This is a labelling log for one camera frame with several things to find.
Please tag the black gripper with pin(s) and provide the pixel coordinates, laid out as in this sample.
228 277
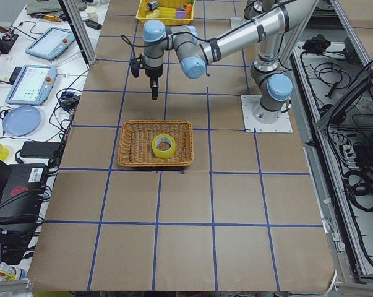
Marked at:
151 72

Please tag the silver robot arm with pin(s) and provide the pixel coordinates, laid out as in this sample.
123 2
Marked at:
253 8
266 29

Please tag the brown wicker basket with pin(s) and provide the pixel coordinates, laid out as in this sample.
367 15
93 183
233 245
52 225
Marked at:
135 150

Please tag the purple foam block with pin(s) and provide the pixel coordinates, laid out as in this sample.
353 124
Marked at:
181 14

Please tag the toy carrot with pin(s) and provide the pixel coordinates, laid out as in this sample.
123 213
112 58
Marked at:
189 8

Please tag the upper teach pendant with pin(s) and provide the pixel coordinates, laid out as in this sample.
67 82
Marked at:
51 44

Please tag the teach pendant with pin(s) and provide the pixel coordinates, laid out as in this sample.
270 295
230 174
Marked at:
32 85
51 44

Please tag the lower teach pendant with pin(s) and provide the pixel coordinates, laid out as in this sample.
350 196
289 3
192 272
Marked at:
32 85

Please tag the light blue plate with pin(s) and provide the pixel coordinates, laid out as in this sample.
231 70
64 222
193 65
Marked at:
21 121

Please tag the black power adapter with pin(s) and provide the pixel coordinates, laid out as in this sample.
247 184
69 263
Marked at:
38 149

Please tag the black box red logo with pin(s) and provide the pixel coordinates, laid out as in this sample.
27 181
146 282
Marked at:
21 197

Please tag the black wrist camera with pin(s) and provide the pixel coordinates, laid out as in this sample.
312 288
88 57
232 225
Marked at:
136 64

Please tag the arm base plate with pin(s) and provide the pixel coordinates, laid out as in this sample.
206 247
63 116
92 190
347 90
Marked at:
257 119
236 21

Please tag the aluminium frame post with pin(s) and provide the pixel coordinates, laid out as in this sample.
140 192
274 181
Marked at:
77 26

